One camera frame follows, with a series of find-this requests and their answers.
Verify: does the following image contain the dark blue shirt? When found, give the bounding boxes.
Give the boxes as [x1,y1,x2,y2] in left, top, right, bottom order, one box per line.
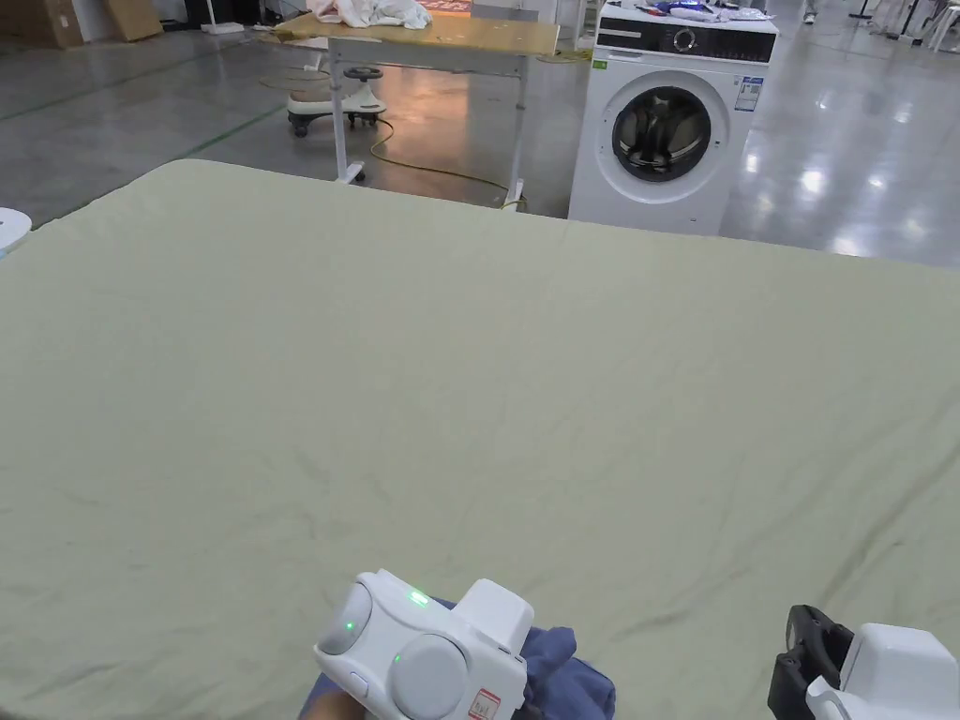
[308,595,618,720]

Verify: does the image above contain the wooden table with white legs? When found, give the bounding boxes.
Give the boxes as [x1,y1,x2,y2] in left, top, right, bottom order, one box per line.
[261,0,562,213]

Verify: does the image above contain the white ride-on toy car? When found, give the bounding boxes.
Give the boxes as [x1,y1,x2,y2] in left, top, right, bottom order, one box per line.
[286,66,387,138]

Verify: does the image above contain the yellow cable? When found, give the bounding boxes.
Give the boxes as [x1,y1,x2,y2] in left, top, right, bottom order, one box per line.
[254,22,597,211]

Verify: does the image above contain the person's left hand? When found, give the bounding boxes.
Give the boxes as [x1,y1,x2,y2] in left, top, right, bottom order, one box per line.
[303,691,363,720]

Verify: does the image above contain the white washing machine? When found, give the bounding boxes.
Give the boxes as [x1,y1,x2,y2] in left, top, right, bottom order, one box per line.
[567,2,780,240]

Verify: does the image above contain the bed with pale green sheet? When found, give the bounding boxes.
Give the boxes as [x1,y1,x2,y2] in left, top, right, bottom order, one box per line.
[0,158,960,720]

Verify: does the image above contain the brown cardboard cartons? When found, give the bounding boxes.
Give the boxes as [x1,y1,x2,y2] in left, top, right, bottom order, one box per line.
[0,0,165,51]

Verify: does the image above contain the white round stool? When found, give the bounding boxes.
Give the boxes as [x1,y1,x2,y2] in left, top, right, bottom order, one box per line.
[0,207,33,256]

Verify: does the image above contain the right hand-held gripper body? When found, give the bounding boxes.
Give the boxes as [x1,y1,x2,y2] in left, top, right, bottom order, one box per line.
[767,604,960,720]

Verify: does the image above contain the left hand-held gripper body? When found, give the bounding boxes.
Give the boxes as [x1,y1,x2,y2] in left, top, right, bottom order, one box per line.
[313,569,535,720]

